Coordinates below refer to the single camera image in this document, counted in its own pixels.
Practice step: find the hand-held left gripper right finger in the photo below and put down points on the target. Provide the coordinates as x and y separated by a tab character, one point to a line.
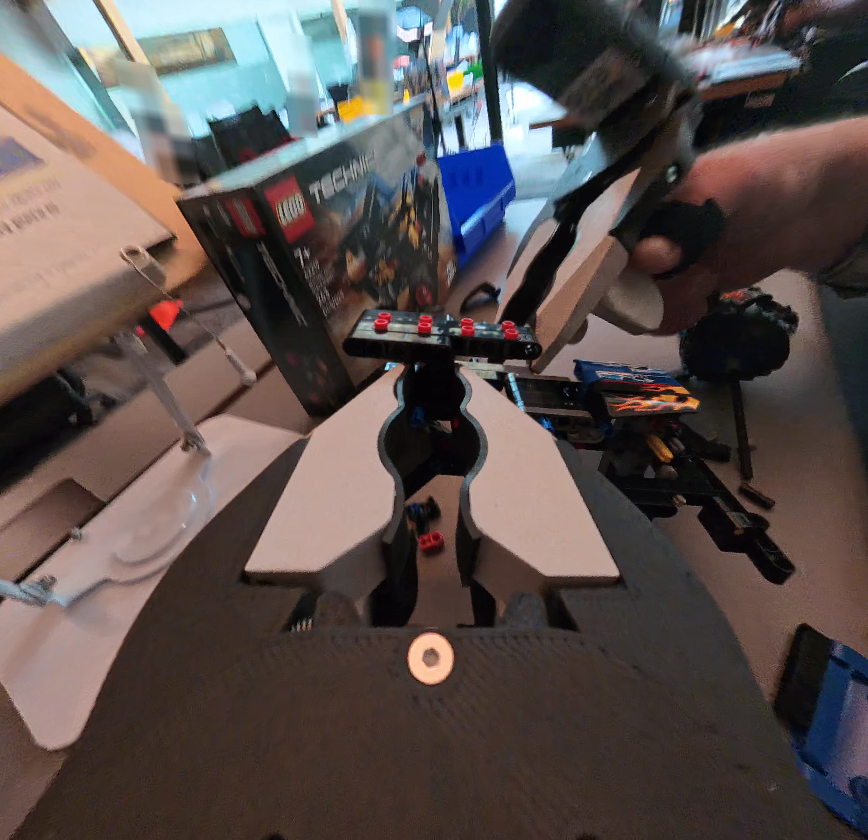
542	508

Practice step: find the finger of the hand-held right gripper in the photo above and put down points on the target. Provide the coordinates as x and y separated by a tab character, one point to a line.
525	270
583	270

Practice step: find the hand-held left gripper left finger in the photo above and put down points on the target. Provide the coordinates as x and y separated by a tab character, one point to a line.
319	508

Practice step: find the small connector with blue pin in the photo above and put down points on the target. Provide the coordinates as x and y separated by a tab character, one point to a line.
422	509

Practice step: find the red connector piece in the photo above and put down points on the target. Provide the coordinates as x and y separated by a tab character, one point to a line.
430	541

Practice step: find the black plate with red studs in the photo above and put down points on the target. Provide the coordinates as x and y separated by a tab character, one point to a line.
407	341

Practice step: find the toy truck chassis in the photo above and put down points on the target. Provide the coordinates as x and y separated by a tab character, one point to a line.
678	474

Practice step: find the grey desk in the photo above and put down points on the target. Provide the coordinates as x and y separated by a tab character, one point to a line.
800	528

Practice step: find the person's right hand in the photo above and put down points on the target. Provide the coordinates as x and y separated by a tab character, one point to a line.
766	202

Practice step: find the black arch piece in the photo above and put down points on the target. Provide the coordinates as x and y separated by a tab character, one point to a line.
475	289

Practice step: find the blue storage bin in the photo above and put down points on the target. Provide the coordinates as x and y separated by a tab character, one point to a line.
475	202

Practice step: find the black metal pole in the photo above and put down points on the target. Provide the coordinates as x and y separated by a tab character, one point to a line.
487	53

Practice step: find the black tyre on axle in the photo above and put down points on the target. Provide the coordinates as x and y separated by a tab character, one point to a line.
739	338

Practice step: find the toy truck set box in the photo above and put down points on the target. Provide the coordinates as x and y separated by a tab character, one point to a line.
352	243

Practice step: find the short black pin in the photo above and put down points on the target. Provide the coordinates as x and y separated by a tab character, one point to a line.
756	495

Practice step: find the white document stand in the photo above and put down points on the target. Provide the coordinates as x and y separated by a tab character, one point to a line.
68	650

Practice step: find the blue body panel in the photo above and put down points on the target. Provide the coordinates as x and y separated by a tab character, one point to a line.
827	718

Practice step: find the printed instruction sheet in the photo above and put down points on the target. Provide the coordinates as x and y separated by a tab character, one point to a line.
41	196

